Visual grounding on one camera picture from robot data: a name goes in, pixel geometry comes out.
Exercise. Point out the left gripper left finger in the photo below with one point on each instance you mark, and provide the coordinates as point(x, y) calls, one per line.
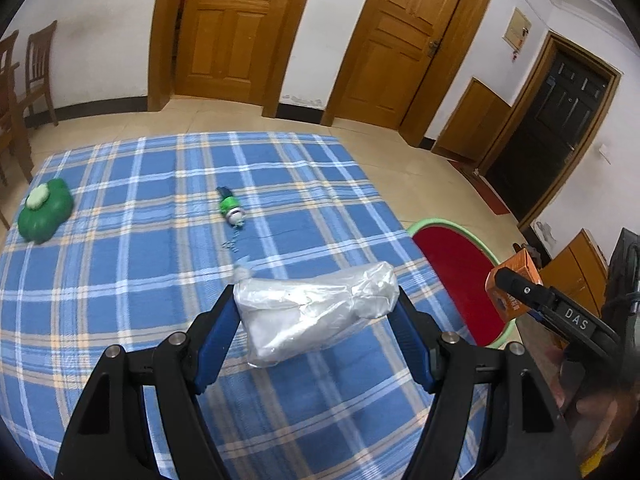
point(210, 336)

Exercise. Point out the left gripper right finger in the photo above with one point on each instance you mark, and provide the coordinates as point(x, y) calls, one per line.
point(418, 336)

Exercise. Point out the white plastic bag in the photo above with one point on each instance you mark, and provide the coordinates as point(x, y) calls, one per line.
point(285, 318)

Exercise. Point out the orange cardboard box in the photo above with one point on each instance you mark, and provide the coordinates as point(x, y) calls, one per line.
point(506, 284)

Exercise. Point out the green toy figure keychain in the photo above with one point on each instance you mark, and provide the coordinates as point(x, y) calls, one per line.
point(233, 213)

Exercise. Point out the person's hand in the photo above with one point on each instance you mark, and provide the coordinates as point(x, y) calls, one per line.
point(592, 412)

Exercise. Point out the red bin with green rim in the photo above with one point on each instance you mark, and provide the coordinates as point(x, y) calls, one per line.
point(462, 262)

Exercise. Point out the blue plaid tablecloth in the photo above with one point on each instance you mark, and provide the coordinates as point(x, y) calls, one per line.
point(143, 254)

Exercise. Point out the red door mat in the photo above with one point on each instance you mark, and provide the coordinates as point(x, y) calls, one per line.
point(491, 199)

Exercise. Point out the green clover plush toy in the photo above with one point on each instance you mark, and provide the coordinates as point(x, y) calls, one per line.
point(46, 208)

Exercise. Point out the low wooden cabinet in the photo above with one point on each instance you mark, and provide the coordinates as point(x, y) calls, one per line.
point(473, 126)

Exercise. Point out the black entrance door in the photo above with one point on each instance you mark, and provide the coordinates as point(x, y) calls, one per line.
point(550, 127)

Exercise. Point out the near wooden chair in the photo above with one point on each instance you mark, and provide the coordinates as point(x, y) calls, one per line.
point(14, 136)

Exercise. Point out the wooden chair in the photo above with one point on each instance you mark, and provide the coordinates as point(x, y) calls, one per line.
point(14, 136)
point(37, 70)

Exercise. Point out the left wooden door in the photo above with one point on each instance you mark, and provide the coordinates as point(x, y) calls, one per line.
point(233, 50)

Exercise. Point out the wooden door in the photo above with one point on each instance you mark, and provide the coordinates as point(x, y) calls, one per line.
point(401, 61)
point(233, 50)

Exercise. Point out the right wooden door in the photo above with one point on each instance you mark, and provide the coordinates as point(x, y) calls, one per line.
point(401, 61)

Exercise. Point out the far wooden chair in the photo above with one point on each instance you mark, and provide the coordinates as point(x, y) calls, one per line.
point(37, 70)

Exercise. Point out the wall electrical panel box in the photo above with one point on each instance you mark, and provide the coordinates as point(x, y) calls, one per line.
point(517, 30)

